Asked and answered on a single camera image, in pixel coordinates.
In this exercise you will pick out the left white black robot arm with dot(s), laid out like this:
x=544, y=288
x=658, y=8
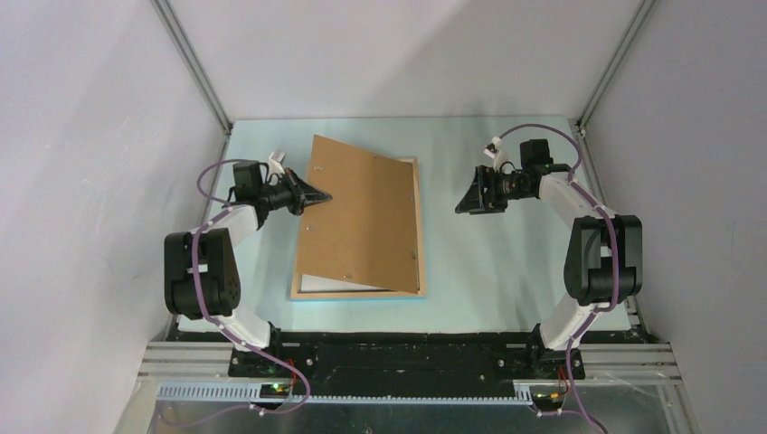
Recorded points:
x=202, y=279

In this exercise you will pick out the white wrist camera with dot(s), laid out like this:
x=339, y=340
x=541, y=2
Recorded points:
x=495, y=151
x=276, y=163

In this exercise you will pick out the aluminium rail frame front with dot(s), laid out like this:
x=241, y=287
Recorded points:
x=218, y=372

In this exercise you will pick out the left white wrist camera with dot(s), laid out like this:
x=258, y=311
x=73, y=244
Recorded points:
x=276, y=163

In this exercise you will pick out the brown fibreboard backing board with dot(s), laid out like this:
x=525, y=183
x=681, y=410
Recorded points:
x=367, y=236

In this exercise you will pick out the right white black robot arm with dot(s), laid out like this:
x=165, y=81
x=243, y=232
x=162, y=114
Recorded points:
x=603, y=262

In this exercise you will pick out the aluminium corner post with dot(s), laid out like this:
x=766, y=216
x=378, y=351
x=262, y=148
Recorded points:
x=628, y=38
x=179, y=38

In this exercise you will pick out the light wooden picture frame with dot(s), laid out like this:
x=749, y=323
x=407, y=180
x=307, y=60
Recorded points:
x=359, y=295

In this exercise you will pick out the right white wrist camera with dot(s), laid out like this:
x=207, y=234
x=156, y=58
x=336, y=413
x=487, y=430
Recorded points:
x=495, y=151

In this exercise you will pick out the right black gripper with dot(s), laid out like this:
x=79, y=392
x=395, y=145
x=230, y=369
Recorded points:
x=476, y=200

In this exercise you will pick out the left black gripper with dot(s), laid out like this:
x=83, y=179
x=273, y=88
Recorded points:
x=302, y=194

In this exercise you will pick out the right aluminium corner post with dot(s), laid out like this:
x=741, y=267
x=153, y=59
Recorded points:
x=628, y=38

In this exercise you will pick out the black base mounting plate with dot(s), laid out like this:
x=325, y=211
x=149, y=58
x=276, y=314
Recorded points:
x=420, y=365

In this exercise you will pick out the left aluminium corner post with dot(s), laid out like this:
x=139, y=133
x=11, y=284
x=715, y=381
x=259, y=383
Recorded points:
x=179, y=38

